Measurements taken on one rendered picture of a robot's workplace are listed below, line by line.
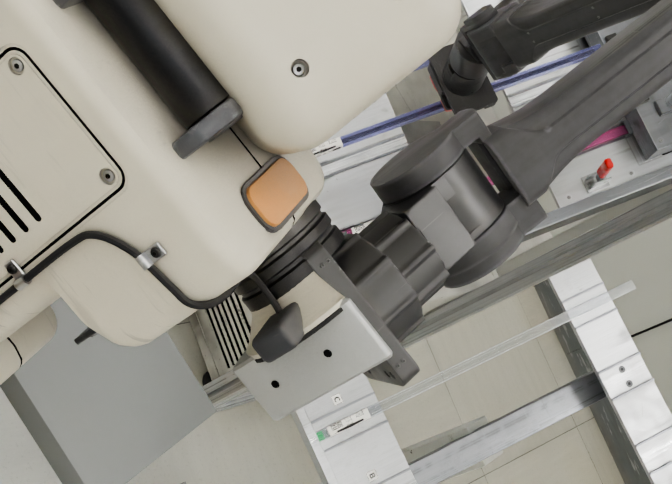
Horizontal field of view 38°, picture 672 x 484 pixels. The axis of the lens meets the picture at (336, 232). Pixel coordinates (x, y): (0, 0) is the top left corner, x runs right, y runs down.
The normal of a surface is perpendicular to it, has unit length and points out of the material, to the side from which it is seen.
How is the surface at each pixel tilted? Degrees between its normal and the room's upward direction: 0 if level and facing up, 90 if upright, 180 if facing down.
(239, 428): 0
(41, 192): 82
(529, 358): 0
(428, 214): 37
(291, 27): 48
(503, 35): 120
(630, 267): 90
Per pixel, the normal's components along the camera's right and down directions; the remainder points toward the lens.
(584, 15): -0.68, 0.62
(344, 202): 0.05, -0.25
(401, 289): 0.42, 0.09
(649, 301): -0.62, 0.07
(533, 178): 0.19, 0.14
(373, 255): -0.09, -0.48
